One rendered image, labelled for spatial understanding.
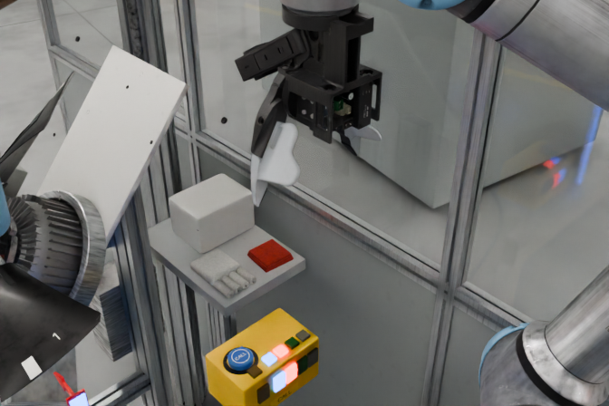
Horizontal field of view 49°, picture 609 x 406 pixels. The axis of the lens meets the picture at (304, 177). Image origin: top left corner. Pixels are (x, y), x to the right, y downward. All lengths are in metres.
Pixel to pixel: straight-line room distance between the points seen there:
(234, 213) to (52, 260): 0.52
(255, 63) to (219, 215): 0.93
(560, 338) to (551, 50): 0.43
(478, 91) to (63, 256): 0.77
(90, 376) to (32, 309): 1.52
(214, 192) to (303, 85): 1.03
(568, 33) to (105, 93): 1.09
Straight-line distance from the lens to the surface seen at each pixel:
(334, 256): 1.57
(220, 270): 1.55
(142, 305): 1.56
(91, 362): 2.64
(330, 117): 0.62
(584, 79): 0.49
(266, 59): 0.68
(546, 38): 0.47
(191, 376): 2.33
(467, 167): 1.19
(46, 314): 1.07
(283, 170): 0.66
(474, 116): 1.16
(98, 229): 1.29
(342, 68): 0.61
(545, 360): 0.84
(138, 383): 1.75
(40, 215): 1.28
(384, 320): 1.55
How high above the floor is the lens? 1.88
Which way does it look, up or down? 33 degrees down
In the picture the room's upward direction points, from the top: straight up
